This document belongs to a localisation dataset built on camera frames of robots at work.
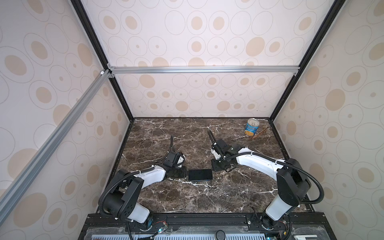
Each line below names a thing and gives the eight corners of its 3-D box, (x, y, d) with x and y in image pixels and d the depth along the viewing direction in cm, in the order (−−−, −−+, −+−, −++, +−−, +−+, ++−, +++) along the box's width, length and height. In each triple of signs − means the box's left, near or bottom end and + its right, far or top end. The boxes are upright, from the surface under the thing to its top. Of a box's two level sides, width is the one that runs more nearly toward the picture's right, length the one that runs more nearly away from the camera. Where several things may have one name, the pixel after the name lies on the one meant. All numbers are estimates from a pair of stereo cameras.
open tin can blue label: (245, 136, 111) (249, 126, 103) (243, 128, 117) (247, 118, 108) (255, 136, 111) (260, 126, 103) (253, 128, 117) (257, 118, 108)
